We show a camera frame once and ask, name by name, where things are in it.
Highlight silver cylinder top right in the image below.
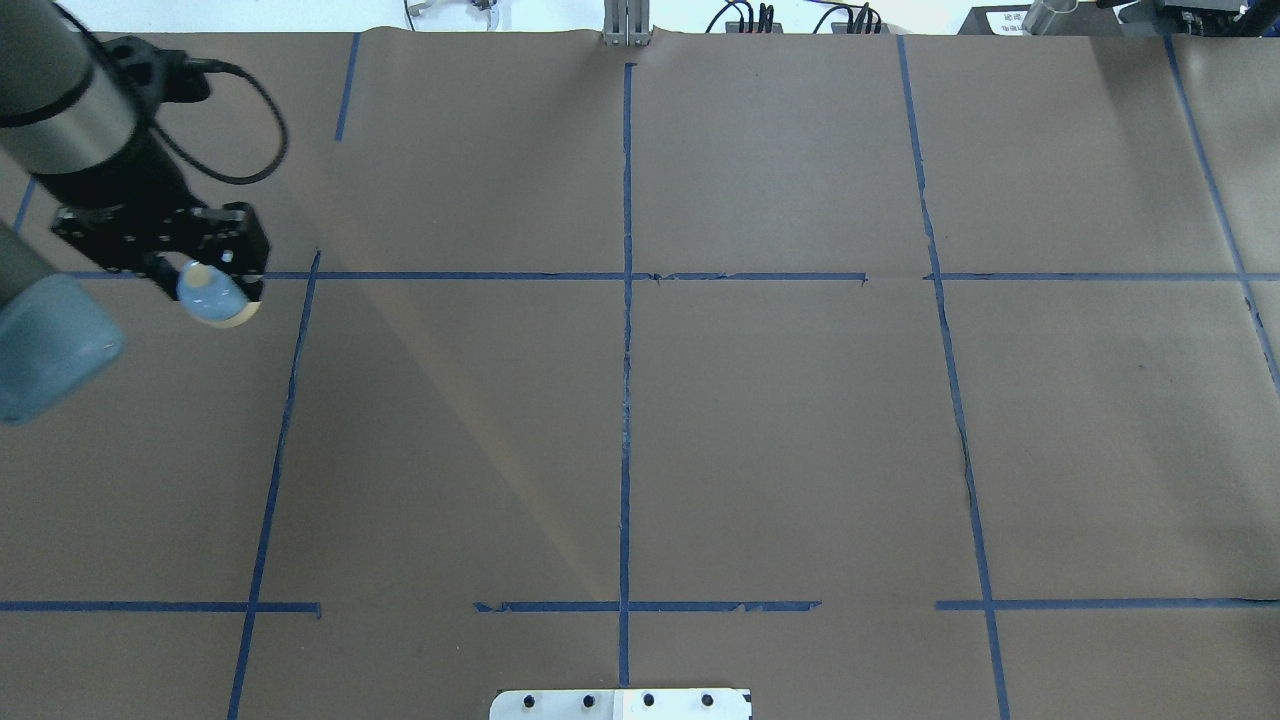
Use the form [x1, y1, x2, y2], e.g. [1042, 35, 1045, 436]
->
[1021, 0, 1080, 36]

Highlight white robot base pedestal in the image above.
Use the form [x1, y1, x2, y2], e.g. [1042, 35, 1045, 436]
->
[488, 688, 754, 719]

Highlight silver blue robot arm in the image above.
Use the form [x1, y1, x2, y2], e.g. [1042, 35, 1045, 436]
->
[1, 1, 291, 427]

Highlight aluminium frame post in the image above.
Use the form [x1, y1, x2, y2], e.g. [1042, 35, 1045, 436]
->
[602, 0, 653, 47]

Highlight black plugs and cables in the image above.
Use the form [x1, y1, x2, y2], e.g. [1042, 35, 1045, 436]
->
[705, 0, 886, 36]

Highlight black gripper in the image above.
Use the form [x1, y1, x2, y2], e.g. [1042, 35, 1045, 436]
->
[50, 140, 270, 301]

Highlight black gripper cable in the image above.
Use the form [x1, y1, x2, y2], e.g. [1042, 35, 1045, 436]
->
[60, 5, 291, 186]

